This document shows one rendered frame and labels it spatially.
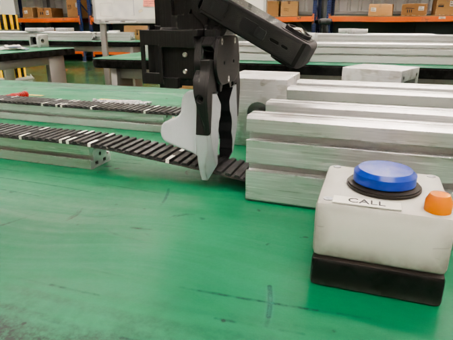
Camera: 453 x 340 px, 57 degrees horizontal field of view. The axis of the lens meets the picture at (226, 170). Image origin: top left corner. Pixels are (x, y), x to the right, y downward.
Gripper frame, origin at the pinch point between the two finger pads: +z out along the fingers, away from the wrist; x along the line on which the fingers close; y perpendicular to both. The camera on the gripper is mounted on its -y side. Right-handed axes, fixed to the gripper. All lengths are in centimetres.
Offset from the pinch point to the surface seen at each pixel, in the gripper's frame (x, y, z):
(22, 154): 2.0, 25.8, 1.2
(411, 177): 14.0, -17.8, -5.1
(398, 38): -341, -31, -4
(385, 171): 13.8, -16.3, -5.3
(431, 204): 16.6, -18.8, -4.5
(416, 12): -959, -86, -38
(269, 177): 5.0, -6.6, -0.6
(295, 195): 5.0, -9.2, 0.9
